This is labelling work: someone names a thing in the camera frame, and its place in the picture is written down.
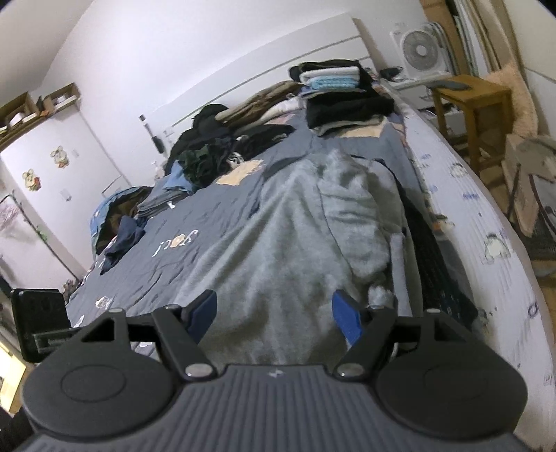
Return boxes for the wooden stool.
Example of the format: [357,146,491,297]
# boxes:
[432,74,514,175]

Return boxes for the cardboard storage box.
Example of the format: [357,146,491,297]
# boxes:
[37,82,81,114]
[0,91,44,144]

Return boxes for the white wardrobe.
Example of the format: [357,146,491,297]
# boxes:
[0,108,131,279]

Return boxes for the khaki folded clothes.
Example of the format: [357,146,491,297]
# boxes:
[217,80,305,127]

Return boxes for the white fan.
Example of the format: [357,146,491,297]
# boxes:
[389,22,452,81]

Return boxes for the black flat garment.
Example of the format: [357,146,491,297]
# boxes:
[237,124,296,159]

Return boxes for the navy blue garment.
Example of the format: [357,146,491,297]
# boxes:
[99,216,147,274]

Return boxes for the grey folded garment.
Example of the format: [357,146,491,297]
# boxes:
[137,187,192,218]

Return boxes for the dark green garment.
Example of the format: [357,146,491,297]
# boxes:
[178,139,235,192]

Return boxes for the white garment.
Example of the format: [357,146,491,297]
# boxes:
[261,98,305,125]

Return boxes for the black rack with vine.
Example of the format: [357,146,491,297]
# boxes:
[0,195,88,279]

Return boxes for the tall cardboard box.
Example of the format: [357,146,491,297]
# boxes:
[421,0,461,74]

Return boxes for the beige curtain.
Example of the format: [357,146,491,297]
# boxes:
[471,0,507,75]

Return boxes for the blue printed blanket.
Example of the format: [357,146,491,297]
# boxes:
[89,187,153,257]

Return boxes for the dark dotted garment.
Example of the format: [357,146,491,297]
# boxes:
[393,171,481,331]

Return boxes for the beige fluffy cushion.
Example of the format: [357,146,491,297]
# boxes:
[482,61,541,136]

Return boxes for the black folded clothes stack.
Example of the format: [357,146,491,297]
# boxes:
[306,91,394,130]

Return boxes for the light blue folded towel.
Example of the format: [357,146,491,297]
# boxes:
[310,76,362,92]

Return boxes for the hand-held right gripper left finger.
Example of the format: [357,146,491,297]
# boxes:
[78,290,218,381]

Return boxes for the light blue garment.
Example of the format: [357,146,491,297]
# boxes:
[163,161,194,194]

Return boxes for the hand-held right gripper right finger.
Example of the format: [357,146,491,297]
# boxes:
[332,290,476,381]

